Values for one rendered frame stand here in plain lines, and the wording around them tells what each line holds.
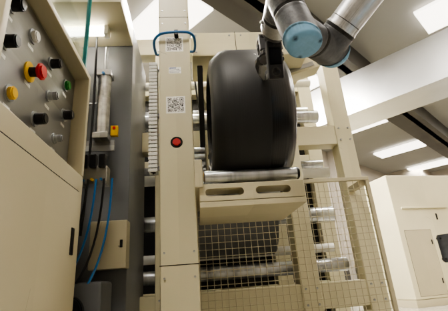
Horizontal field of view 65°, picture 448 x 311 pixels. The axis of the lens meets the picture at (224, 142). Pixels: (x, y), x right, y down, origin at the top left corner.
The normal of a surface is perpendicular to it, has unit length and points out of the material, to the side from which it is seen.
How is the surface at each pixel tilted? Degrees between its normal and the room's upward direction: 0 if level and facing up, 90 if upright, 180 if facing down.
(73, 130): 90
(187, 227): 90
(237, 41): 90
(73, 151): 90
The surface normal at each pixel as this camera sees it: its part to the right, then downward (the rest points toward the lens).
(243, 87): 0.07, -0.33
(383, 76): -0.71, -0.21
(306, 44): 0.18, 0.84
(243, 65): 0.04, -0.65
